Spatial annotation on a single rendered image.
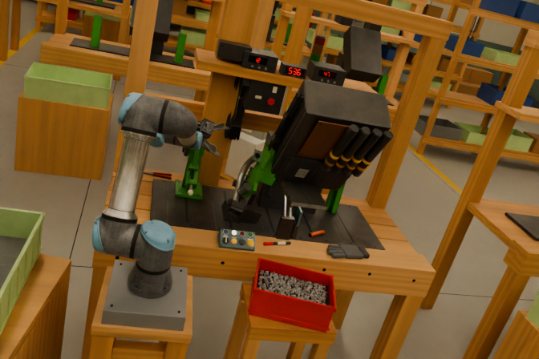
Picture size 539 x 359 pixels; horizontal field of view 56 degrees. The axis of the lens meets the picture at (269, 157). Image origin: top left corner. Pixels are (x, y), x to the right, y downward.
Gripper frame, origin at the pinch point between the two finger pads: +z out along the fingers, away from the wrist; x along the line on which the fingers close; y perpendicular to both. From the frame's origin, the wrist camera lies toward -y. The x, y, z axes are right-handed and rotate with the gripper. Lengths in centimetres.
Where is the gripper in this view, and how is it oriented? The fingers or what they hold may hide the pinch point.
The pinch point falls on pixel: (224, 143)
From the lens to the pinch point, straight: 226.1
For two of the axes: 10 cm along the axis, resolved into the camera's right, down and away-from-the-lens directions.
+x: 2.2, -8.7, 4.3
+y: 4.6, -2.9, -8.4
